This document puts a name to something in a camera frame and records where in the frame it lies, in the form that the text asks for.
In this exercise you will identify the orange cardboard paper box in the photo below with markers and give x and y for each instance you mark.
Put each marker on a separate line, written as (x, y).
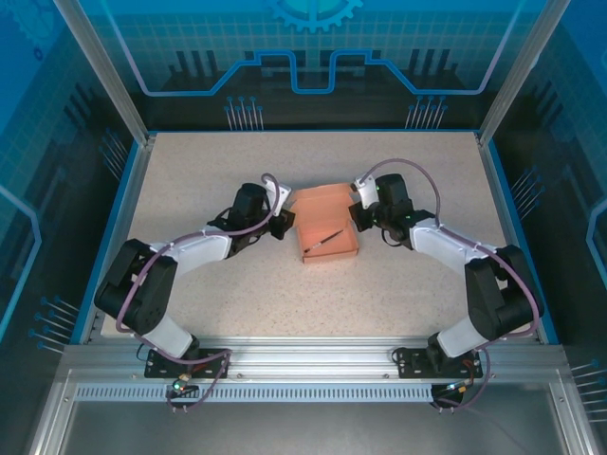
(327, 223)

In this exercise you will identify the black pen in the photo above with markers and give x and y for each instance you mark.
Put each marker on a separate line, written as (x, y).
(325, 240)

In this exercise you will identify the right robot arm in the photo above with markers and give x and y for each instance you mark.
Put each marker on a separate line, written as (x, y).
(488, 294)

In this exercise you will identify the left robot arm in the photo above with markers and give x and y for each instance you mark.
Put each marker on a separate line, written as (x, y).
(137, 289)

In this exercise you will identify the small connector with LED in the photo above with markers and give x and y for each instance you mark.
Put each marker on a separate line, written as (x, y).
(457, 386)
(182, 381)

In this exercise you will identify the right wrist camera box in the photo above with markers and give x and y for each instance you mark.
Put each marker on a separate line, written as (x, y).
(366, 194)

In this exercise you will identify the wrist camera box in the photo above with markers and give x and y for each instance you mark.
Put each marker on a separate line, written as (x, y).
(283, 193)
(366, 194)

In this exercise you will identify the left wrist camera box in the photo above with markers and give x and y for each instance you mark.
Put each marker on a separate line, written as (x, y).
(283, 193)

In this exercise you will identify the aluminium side rail blue edge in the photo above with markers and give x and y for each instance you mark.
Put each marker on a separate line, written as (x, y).
(126, 213)
(499, 189)

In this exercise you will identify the aluminium cross rail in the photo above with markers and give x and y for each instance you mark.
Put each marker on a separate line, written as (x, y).
(308, 355)

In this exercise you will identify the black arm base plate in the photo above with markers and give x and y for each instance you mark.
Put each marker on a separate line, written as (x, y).
(218, 362)
(408, 362)

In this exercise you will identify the aluminium frame post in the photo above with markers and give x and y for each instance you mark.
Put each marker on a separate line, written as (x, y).
(521, 71)
(108, 71)

